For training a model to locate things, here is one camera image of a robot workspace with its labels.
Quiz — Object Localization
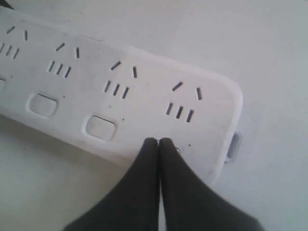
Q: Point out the white five-outlet power strip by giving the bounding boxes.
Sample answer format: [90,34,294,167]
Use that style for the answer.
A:
[0,7,243,184]

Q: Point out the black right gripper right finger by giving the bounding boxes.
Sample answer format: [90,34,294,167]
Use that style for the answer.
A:
[159,138,264,231]

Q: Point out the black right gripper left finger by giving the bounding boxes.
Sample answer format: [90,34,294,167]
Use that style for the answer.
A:
[64,138,160,231]

